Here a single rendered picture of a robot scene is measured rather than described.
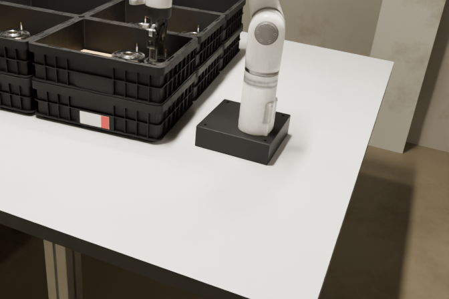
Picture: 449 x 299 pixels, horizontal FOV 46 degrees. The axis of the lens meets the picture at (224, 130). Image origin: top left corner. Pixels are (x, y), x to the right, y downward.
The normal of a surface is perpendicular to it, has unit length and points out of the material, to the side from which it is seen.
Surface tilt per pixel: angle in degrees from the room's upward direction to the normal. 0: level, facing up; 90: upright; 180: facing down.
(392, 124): 90
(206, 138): 90
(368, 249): 0
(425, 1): 90
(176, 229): 0
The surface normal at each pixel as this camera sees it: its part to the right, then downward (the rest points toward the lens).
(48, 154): 0.09, -0.88
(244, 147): -0.36, 0.40
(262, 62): -0.08, 0.45
